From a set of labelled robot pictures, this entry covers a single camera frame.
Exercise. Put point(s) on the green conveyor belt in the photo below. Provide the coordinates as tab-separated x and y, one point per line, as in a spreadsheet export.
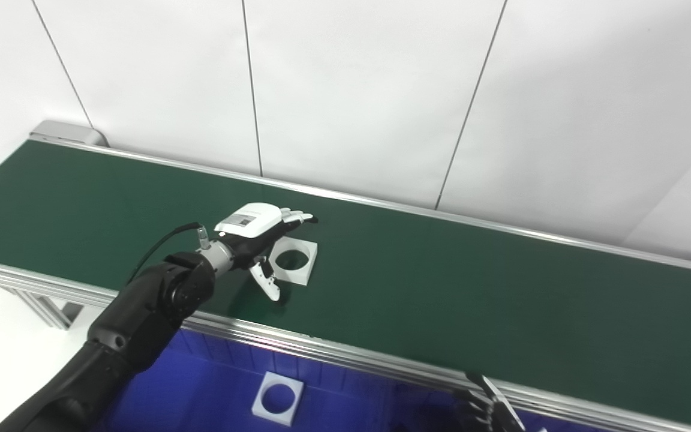
441	288
321	349

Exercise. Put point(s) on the aluminium conveyor leg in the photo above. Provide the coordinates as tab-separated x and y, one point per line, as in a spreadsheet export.
45	309

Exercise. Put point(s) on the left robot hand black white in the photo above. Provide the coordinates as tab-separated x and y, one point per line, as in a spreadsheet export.
249	225

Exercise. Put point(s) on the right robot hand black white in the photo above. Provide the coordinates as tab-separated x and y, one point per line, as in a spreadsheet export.
492	411

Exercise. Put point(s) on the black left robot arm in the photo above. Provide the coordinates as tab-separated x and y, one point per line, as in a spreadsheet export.
141	318

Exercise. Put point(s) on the blue plastic bin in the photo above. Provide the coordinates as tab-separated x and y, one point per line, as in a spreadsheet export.
567	427
201	390

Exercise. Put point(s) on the white square part round hole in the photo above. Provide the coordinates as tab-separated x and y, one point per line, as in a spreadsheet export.
297	279
260	411

